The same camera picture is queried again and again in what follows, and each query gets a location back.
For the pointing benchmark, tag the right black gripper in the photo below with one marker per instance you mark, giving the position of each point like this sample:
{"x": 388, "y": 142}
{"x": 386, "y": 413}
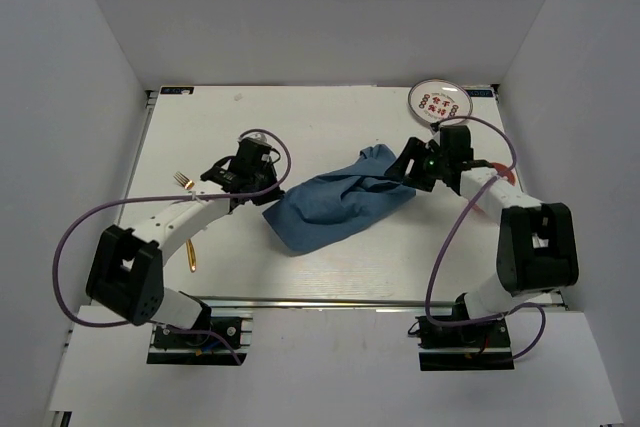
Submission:
{"x": 415, "y": 149}

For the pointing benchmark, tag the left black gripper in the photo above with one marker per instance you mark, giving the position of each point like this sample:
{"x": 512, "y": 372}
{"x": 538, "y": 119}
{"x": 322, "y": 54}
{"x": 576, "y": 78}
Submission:
{"x": 260, "y": 200}

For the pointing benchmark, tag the round plate with red characters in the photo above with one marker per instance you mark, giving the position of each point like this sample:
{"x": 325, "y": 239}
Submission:
{"x": 433, "y": 100}

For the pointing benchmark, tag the blue cloth napkin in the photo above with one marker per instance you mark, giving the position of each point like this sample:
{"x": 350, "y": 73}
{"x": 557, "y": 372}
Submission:
{"x": 333, "y": 206}

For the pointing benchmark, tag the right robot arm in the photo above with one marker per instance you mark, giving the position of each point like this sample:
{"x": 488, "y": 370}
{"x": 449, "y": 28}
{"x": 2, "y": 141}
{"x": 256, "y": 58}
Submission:
{"x": 536, "y": 248}

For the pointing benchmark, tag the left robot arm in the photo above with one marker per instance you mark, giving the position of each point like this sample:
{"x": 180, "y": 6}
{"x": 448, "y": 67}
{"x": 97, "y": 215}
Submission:
{"x": 127, "y": 274}

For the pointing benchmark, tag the gold fork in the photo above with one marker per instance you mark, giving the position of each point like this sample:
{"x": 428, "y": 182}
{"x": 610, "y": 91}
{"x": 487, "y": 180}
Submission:
{"x": 184, "y": 181}

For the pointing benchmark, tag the red cup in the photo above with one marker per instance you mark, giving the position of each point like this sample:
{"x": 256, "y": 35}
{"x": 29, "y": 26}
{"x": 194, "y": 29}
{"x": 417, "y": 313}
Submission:
{"x": 490, "y": 189}

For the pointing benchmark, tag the gold knife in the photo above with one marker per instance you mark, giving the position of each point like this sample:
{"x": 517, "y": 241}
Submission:
{"x": 191, "y": 256}

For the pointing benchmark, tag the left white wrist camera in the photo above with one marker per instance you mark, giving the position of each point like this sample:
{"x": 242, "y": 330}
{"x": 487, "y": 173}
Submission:
{"x": 258, "y": 137}

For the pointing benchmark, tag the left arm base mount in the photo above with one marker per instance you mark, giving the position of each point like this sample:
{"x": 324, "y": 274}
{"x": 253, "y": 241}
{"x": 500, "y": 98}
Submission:
{"x": 226, "y": 342}

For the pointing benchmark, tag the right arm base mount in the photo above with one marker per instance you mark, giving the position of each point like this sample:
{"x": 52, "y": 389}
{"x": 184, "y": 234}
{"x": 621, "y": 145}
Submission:
{"x": 482, "y": 347}

